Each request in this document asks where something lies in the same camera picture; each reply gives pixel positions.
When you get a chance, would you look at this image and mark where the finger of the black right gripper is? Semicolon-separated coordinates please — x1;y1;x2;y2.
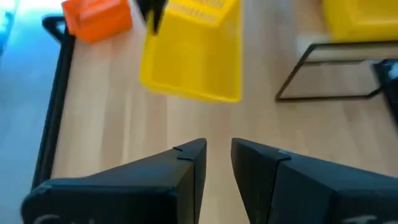
135;0;159;35
155;0;170;32

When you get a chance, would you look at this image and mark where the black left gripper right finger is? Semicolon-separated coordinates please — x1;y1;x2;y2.
230;137;398;224

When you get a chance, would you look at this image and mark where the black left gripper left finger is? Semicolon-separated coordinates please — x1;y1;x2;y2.
20;138;208;224

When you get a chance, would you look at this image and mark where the orange plastic mesh basket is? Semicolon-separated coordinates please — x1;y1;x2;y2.
61;0;134;44

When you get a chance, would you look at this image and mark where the yellow plastic mesh basket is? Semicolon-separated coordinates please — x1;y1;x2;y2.
322;0;398;44
139;0;243;104

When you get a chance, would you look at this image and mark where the black table-level camera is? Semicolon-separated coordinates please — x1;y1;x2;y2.
373;58;398;125

